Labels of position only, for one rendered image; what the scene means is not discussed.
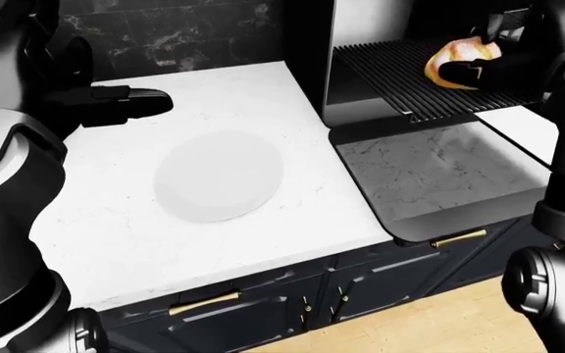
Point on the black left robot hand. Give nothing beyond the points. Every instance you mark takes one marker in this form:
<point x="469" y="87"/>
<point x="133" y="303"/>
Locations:
<point x="116" y="103"/>

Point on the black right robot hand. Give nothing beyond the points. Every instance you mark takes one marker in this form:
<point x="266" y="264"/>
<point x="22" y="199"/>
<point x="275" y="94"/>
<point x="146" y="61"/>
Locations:
<point x="483" y="71"/>

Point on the golden bread roll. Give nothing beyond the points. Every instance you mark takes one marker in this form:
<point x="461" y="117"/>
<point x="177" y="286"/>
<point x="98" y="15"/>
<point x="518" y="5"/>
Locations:
<point x="454" y="59"/>

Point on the white round plate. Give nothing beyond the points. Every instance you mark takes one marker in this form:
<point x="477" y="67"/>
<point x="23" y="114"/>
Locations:
<point x="218" y="175"/>

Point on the glass oven door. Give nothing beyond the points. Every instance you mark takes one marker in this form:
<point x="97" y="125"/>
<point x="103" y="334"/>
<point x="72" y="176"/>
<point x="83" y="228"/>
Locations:
<point x="434" y="176"/>

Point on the steel toaster oven body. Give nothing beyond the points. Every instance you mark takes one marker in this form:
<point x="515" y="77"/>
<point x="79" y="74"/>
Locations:
<point x="361" y="55"/>

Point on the dark blue base cabinet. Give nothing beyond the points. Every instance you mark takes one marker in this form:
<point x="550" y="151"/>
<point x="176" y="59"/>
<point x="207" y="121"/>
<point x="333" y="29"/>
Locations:
<point x="312" y="301"/>

